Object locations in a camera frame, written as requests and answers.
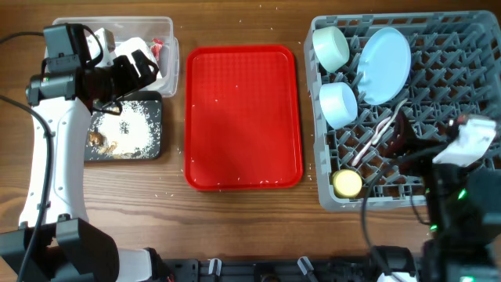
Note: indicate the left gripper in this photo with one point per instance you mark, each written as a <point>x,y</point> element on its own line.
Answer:
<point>131,83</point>

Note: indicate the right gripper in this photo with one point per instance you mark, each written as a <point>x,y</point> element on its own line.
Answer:
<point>412,142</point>

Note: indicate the white napkin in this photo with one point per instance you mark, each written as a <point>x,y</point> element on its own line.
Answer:
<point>128,47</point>

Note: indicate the white plastic fork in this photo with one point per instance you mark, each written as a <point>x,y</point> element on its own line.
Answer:
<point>360,154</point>

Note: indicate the white plastic spoon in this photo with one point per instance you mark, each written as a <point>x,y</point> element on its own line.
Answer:
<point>392,118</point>

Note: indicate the yellow cup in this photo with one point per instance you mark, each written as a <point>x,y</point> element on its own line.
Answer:
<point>346,183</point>

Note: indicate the light blue bowl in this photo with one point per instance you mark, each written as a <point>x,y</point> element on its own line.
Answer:
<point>338,104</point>

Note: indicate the light blue plate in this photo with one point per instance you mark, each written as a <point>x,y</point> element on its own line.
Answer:
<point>384,65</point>

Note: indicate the green bowl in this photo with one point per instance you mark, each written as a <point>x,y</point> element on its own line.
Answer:
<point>331,48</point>

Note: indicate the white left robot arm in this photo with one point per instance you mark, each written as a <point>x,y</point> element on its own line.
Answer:
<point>54,240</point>

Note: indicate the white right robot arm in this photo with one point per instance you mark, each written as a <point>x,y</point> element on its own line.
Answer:
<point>463,205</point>

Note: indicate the black waste tray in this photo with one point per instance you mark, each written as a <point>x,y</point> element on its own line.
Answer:
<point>148,149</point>

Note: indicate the grey dishwasher rack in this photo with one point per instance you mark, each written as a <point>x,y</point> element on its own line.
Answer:
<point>454,70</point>

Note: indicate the food scraps and rice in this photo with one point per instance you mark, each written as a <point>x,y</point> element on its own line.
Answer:
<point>123,131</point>

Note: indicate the red wrapper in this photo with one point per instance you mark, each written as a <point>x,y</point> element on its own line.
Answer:
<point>156,46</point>

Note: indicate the clear plastic bin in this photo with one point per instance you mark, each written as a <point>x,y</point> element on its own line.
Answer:
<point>114,30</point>

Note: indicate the red plastic tray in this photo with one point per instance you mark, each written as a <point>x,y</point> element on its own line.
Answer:
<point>242,119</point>

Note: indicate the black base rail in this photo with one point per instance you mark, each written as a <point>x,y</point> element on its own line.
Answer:
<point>302,269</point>

